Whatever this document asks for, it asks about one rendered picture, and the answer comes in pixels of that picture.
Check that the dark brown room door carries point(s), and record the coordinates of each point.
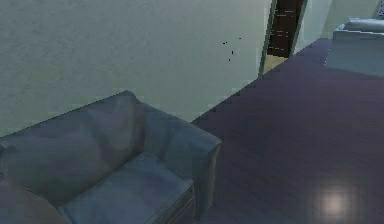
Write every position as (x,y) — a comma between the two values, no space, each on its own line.
(283,30)

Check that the pale grey armchair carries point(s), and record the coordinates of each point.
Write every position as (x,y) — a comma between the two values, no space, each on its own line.
(358,46)

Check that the grey blue sofa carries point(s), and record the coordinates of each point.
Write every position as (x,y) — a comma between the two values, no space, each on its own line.
(133,173)

